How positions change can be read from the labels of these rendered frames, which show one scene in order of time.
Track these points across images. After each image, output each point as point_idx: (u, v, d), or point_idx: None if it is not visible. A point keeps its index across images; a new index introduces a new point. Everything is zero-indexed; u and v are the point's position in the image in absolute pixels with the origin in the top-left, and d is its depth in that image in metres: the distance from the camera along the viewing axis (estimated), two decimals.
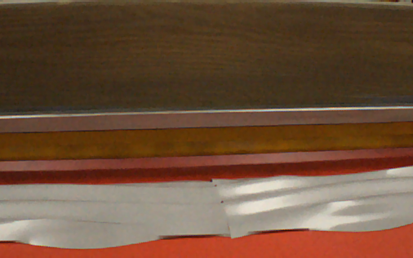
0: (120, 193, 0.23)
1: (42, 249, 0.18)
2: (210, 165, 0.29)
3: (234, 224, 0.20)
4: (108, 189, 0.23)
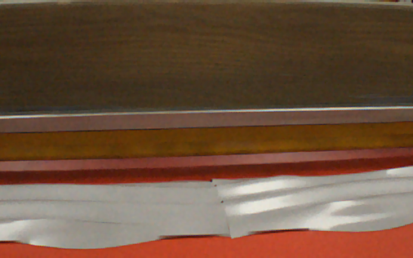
0: (120, 193, 0.23)
1: (42, 249, 0.18)
2: (210, 165, 0.29)
3: (234, 224, 0.20)
4: (108, 189, 0.23)
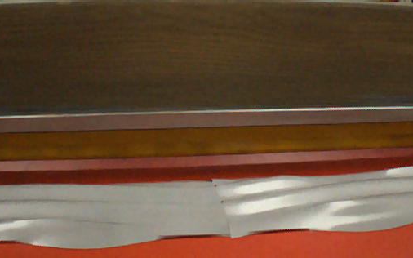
0: (120, 193, 0.23)
1: (42, 249, 0.18)
2: (210, 165, 0.29)
3: (234, 224, 0.20)
4: (108, 189, 0.23)
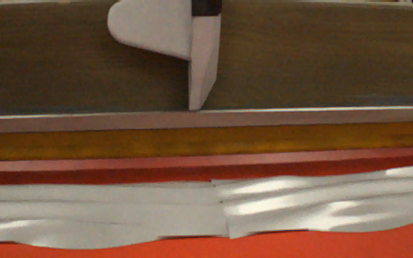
0: (119, 193, 0.23)
1: (41, 250, 0.18)
2: (210, 165, 0.29)
3: (233, 224, 0.20)
4: (108, 189, 0.23)
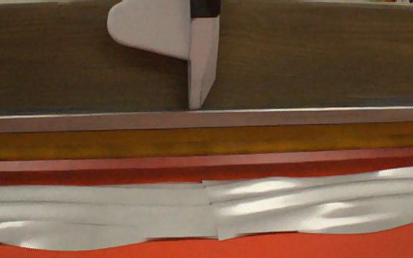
0: (108, 193, 0.23)
1: (28, 251, 0.18)
2: (202, 166, 0.29)
3: (222, 226, 0.20)
4: (97, 190, 0.23)
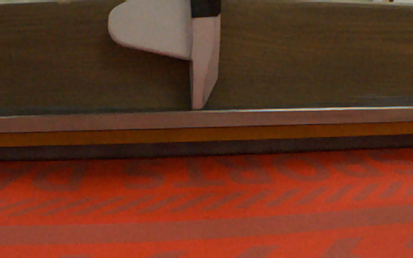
0: None
1: None
2: None
3: None
4: None
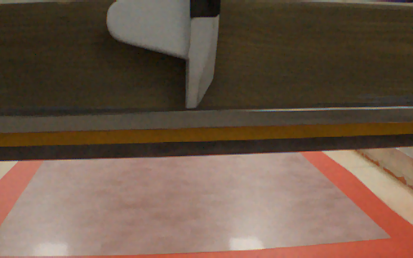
0: None
1: None
2: None
3: None
4: None
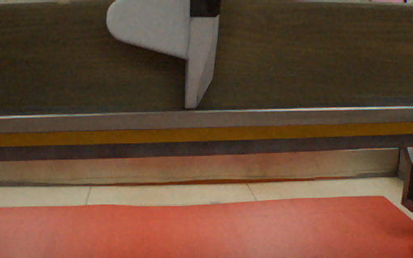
0: None
1: None
2: None
3: None
4: None
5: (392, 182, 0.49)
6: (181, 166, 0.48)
